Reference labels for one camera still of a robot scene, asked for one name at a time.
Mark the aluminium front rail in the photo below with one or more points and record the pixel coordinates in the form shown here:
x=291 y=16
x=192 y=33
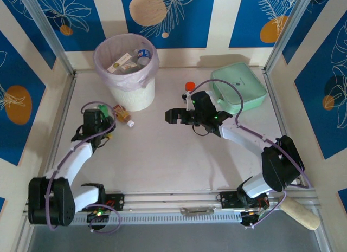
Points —
x=162 y=200

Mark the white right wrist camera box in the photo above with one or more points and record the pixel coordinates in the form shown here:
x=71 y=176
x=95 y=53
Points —
x=186 y=97

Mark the black left connector board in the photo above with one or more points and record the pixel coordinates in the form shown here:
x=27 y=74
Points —
x=92 y=218

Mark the aluminium frame post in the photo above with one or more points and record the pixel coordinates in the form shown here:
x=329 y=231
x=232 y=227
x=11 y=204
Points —
x=51 y=36
x=288 y=32

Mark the white bin with pink liner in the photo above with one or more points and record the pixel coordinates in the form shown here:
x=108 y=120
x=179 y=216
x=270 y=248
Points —
x=122 y=84

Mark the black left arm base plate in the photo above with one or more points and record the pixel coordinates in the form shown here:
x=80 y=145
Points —
x=116 y=201

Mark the aluminium side rail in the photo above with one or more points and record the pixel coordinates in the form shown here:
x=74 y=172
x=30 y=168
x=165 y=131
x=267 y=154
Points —
x=275 y=100
x=64 y=105

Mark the orange-capped pill bottle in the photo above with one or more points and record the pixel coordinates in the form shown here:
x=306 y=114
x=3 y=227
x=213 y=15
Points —
x=190 y=86

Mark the metal latch plate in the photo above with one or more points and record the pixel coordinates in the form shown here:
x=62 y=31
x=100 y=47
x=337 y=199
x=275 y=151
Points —
x=198 y=210

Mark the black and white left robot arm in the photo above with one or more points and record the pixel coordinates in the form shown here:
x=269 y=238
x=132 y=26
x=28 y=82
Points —
x=73 y=162

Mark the beige foam roller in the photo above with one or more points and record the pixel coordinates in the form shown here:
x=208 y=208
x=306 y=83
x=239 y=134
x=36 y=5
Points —
x=301 y=212

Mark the small bottle white green label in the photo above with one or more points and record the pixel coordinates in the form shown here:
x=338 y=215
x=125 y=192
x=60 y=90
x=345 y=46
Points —
x=131 y=65

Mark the black connector board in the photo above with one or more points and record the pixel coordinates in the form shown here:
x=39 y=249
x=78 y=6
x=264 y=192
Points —
x=92 y=218
x=246 y=220

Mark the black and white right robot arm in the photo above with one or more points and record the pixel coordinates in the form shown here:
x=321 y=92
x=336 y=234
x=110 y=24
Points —
x=279 y=165

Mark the white ribbed waste bin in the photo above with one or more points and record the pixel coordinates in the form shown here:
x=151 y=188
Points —
x=132 y=99

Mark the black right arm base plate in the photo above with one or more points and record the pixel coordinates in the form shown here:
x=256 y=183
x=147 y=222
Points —
x=226 y=199

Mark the long clear bottle white label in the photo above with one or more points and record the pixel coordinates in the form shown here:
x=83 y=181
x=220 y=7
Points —
x=119 y=63

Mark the black right connector board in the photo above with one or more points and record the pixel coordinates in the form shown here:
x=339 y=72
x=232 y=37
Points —
x=246 y=220

